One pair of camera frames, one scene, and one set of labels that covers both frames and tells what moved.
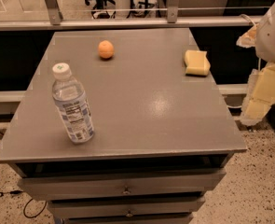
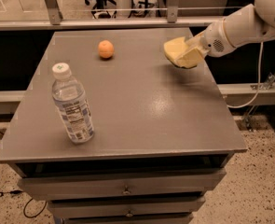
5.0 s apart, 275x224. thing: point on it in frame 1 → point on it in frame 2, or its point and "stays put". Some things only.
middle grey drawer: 136,207 stays put
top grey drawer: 116,185 stays put
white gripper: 272,36 → 213,38
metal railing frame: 173,18 stays put
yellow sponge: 197,63 → 172,47
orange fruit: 105,49 stays put
